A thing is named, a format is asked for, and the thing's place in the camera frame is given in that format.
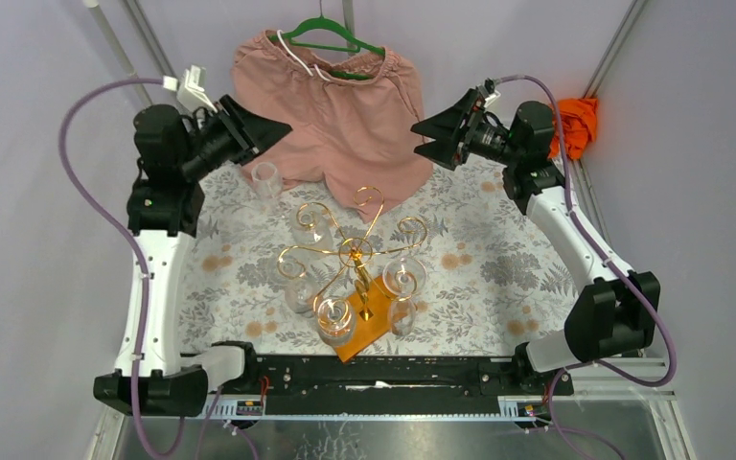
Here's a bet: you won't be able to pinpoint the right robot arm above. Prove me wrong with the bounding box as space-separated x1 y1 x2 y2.
411 88 660 395

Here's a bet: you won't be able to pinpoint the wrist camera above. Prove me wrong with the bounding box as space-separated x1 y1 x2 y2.
162 65 218 113
476 79 501 109

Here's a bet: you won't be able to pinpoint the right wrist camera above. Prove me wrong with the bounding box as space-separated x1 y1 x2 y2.
476 79 501 109

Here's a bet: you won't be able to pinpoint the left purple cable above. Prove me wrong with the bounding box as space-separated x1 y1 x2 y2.
57 77 223 460

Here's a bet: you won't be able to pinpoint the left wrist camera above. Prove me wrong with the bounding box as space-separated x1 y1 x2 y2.
162 65 218 113

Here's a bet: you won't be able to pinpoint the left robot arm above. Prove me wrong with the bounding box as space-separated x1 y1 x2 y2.
93 96 291 417

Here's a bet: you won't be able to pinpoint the floral table cloth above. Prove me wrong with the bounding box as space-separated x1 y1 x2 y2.
176 157 576 355

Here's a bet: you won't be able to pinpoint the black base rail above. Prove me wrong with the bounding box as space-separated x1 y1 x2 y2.
222 355 574 416

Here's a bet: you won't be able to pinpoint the purple cable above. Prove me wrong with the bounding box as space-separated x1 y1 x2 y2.
494 74 679 460
57 77 223 460

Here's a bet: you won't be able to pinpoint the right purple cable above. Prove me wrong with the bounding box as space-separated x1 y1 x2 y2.
494 74 679 460

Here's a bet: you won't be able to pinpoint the wooden rack base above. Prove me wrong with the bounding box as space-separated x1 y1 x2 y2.
330 275 393 363

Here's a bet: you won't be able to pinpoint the gold wine glass rack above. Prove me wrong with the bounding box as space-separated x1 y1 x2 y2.
277 186 428 311

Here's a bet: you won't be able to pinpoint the orange cloth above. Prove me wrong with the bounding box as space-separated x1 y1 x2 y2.
558 98 599 161

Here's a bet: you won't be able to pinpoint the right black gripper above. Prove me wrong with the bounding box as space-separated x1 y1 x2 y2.
412 89 522 173

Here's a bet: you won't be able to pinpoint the pink shorts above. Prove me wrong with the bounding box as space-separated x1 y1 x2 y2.
231 31 433 222

